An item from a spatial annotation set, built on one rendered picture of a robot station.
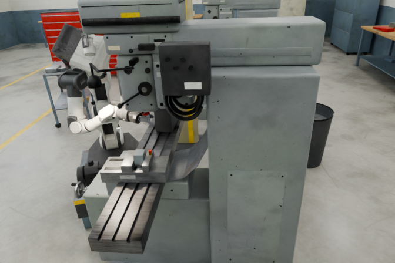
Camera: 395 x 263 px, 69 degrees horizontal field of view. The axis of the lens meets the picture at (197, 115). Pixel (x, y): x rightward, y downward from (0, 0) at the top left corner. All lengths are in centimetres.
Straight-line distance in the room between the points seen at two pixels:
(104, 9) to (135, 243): 104
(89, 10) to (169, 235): 139
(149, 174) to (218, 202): 42
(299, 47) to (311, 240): 173
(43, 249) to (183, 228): 135
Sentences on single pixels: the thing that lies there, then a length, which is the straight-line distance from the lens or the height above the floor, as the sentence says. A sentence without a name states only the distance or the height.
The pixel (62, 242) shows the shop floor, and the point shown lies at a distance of 286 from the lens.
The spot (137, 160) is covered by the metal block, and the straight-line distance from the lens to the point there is 157.
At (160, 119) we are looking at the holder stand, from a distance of 200.
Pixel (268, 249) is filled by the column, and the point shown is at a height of 48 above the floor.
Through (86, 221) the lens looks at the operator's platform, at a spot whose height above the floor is 9.
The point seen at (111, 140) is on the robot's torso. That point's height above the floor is 73.
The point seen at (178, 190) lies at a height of 85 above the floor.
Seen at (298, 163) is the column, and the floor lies 110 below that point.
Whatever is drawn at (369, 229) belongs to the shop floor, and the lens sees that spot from 295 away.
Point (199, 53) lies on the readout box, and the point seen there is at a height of 169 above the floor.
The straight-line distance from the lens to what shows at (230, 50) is 138.
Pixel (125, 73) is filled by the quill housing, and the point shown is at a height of 153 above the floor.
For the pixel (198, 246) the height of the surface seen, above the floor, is 39.
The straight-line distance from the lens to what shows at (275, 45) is 139.
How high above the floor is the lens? 195
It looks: 25 degrees down
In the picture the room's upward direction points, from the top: 3 degrees counter-clockwise
